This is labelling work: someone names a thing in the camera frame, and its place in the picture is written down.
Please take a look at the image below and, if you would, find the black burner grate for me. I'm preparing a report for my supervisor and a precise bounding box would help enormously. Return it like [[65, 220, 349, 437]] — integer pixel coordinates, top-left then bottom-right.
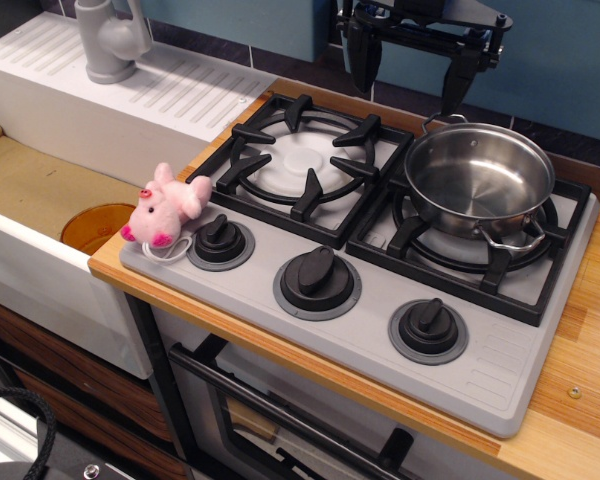
[[192, 94, 414, 248], [346, 147, 599, 327]]

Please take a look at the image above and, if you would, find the black left stove knob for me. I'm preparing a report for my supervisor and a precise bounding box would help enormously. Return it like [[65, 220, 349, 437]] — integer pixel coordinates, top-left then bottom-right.
[[186, 214, 256, 272]]

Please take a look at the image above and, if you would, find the black right burner grate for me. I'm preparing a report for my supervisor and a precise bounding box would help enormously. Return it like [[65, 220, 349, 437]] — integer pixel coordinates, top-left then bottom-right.
[[346, 147, 599, 327]]

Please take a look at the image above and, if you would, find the grey toy stove top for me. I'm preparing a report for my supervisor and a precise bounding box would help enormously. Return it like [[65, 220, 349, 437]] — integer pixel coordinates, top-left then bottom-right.
[[118, 92, 600, 440]]

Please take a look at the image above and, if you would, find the stainless steel pan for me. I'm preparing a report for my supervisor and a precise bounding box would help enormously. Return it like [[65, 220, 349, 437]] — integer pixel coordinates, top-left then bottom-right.
[[404, 113, 556, 253]]

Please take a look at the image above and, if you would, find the wooden drawer cabinet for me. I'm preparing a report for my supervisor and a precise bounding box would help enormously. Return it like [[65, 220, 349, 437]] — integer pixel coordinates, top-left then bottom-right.
[[0, 305, 191, 479]]

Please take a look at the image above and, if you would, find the black right stove knob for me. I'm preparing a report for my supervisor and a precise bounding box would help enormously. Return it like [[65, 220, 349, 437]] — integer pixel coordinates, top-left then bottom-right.
[[388, 298, 469, 366]]

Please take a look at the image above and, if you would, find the pink stuffed pig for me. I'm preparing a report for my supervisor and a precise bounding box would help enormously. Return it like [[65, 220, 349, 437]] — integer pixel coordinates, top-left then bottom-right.
[[120, 163, 212, 264]]

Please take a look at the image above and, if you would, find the black stove knob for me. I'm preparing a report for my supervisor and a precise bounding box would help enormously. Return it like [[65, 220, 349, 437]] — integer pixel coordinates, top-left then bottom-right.
[[186, 214, 256, 272], [388, 298, 469, 366], [273, 246, 362, 322]]

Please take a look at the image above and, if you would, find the grey toy faucet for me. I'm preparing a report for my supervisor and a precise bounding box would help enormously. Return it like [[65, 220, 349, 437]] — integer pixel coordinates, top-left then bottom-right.
[[74, 0, 152, 85]]

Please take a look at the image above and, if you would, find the oven door with handle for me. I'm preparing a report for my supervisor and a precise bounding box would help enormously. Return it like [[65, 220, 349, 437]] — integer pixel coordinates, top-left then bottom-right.
[[167, 333, 461, 480]]

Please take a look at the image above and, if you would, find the black middle stove knob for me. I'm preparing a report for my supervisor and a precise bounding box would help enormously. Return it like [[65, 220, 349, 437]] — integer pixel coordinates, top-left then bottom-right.
[[273, 246, 362, 322]]

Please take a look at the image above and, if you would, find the white toy sink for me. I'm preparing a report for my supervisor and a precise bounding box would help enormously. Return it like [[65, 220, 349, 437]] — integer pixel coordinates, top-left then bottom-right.
[[0, 13, 274, 379]]

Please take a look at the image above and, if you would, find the black braided cable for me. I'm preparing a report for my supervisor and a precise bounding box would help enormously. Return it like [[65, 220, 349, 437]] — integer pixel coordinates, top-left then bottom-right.
[[0, 386, 58, 480]]

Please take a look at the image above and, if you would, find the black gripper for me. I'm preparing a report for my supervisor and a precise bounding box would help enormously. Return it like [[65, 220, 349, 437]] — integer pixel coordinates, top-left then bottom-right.
[[336, 1, 513, 115]]

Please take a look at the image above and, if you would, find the black left burner grate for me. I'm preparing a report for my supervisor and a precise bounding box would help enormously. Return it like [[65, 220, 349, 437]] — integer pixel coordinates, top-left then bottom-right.
[[192, 94, 414, 248]]

